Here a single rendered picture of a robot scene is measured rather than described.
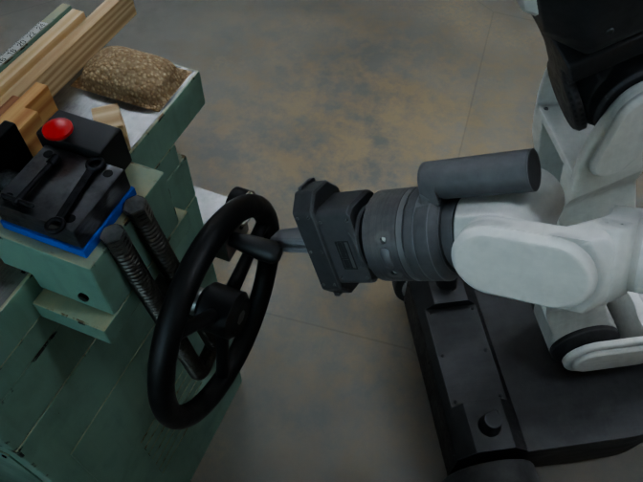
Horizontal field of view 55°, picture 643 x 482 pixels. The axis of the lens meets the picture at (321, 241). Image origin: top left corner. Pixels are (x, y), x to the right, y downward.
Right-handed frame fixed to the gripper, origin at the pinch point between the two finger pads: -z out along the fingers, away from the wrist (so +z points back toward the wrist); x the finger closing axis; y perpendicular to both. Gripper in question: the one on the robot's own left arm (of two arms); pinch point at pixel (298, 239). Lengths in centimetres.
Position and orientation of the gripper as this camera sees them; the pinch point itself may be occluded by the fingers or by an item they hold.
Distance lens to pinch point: 66.3
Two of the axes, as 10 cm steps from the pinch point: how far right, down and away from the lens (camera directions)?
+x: -3.3, -8.6, -3.9
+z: 8.0, -0.4, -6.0
